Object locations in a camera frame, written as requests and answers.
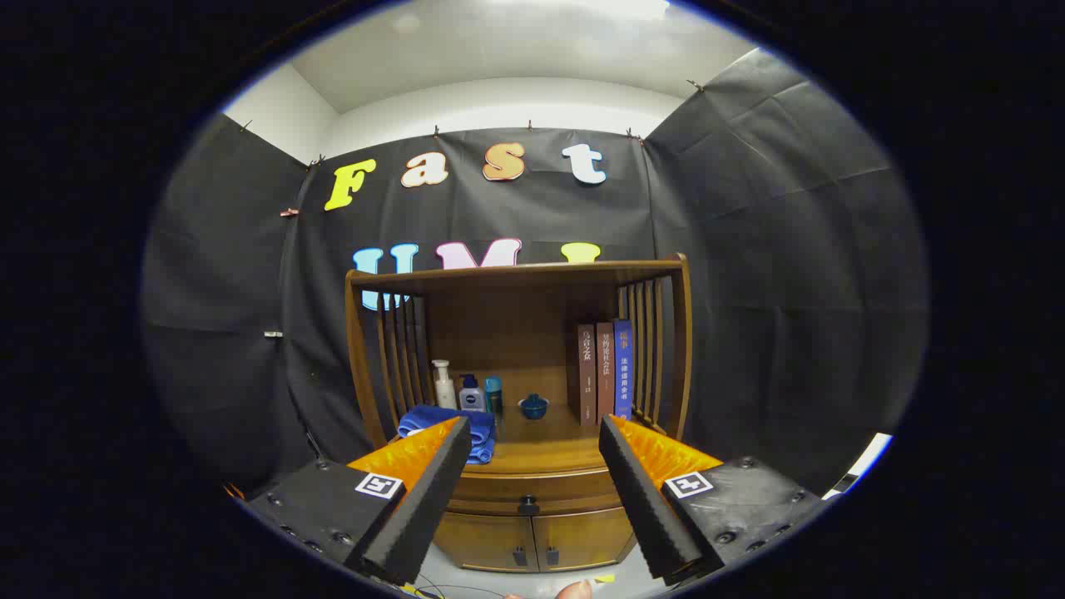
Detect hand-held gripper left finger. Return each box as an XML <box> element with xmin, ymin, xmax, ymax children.
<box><xmin>246</xmin><ymin>416</ymin><xmax>473</xmax><ymax>586</ymax></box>

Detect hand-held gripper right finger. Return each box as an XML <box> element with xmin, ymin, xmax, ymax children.
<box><xmin>598</xmin><ymin>414</ymin><xmax>833</xmax><ymax>585</ymax></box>

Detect wooden cabinet door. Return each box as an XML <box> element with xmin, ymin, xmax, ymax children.
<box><xmin>532</xmin><ymin>507</ymin><xmax>637</xmax><ymax>572</ymax></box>
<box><xmin>433</xmin><ymin>512</ymin><xmax>540</xmax><ymax>573</ymax></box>

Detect wooden countertop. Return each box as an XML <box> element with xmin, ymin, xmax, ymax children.
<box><xmin>387</xmin><ymin>399</ymin><xmax>675</xmax><ymax>477</ymax></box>

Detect wooden cabinet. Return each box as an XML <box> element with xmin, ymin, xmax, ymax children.
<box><xmin>344</xmin><ymin>254</ymin><xmax>693</xmax><ymax>575</ymax></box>

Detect blue folded towel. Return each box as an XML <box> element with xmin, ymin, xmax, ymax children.
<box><xmin>398</xmin><ymin>404</ymin><xmax>498</xmax><ymax>465</ymax></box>

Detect white pump bottle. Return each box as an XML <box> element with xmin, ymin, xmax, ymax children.
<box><xmin>431</xmin><ymin>359</ymin><xmax>458</xmax><ymax>410</ymax></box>

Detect blue book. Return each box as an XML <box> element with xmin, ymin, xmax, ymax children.
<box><xmin>613</xmin><ymin>319</ymin><xmax>634</xmax><ymax>419</ymax></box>

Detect reddish brown book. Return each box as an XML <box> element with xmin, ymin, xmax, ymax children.
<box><xmin>596</xmin><ymin>322</ymin><xmax>616</xmax><ymax>421</ymax></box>

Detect dark brown book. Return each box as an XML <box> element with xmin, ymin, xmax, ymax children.
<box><xmin>568</xmin><ymin>324</ymin><xmax>597</xmax><ymax>428</ymax></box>

